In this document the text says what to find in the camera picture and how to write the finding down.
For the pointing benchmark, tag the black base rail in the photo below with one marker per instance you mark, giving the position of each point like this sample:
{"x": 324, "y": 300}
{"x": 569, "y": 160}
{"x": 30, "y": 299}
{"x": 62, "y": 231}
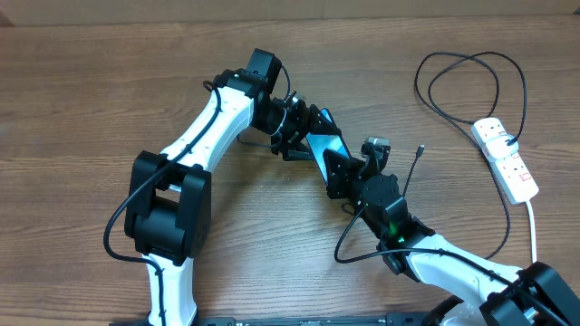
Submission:
{"x": 389, "y": 319}

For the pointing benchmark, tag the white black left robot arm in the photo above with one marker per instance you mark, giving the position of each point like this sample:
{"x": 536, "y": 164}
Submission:
{"x": 165, "y": 219}

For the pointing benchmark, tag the white charger adapter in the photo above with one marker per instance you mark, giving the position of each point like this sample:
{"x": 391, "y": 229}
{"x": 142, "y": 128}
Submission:
{"x": 500, "y": 147}

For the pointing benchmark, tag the white power strip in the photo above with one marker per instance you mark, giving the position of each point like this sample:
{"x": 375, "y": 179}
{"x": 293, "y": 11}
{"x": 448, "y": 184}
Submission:
{"x": 511, "y": 172}

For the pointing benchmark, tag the Samsung Galaxy smartphone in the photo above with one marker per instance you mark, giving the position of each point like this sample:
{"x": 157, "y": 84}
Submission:
{"x": 318, "y": 143}

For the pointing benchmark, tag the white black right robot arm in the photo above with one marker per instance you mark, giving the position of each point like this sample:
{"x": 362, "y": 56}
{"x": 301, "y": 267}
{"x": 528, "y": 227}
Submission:
{"x": 481, "y": 290}

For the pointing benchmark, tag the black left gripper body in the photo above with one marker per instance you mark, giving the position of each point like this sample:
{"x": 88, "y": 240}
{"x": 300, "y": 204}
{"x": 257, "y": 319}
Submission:
{"x": 294, "y": 127}

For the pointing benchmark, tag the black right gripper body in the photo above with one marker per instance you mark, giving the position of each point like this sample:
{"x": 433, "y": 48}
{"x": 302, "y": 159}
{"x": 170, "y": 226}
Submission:
{"x": 356, "y": 192}

